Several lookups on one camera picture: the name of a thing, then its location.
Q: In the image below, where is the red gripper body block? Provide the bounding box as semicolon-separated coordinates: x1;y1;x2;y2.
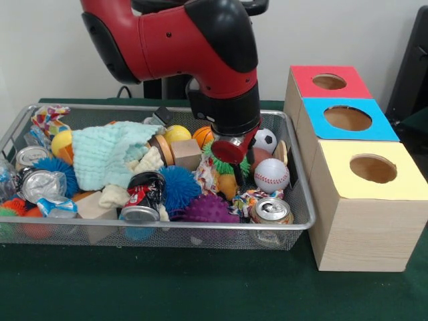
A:
211;124;263;165

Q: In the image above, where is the tan plush animal toy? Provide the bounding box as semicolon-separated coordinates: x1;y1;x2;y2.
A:
215;173;241;201

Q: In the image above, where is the green spiky ball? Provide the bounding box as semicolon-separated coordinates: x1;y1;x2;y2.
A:
203;142;251;178

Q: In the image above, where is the mint knit cloth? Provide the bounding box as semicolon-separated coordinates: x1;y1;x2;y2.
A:
71;120;167;192

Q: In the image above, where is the silver mesh bin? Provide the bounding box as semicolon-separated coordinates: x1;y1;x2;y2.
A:
0;103;317;251

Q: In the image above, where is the wooden box with three holes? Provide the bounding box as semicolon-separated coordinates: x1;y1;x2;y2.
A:
283;65;428;272

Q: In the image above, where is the small soccer ball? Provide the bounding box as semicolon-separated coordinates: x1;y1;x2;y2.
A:
252;128;278;154

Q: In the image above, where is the white baseball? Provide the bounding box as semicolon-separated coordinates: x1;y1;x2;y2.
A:
253;158;290;194

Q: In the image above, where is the small orange basketball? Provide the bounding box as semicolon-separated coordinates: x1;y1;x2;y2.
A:
192;126;215;150

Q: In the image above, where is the purple spiky ball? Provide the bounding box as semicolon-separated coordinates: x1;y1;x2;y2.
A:
170;193;241;224

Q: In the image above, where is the silver drink can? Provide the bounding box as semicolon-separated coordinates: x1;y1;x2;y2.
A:
249;197;295;247

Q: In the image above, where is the blue spiky ball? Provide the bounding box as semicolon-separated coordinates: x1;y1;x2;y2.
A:
158;165;203;215

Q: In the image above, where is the cream knit cloth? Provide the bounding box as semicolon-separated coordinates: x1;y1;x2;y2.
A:
98;146;170;222

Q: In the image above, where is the large dark green tablecloth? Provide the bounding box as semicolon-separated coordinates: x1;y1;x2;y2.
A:
0;98;428;321

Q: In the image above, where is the yellow ball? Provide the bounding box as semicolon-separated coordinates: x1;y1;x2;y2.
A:
50;129;74;156

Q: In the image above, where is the small dark green tablecloth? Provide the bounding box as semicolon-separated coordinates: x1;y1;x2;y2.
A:
399;106;428;134

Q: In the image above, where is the black stand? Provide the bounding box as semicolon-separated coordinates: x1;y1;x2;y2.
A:
384;5;428;128

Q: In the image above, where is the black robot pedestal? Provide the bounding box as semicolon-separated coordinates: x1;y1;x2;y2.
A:
130;0;270;100

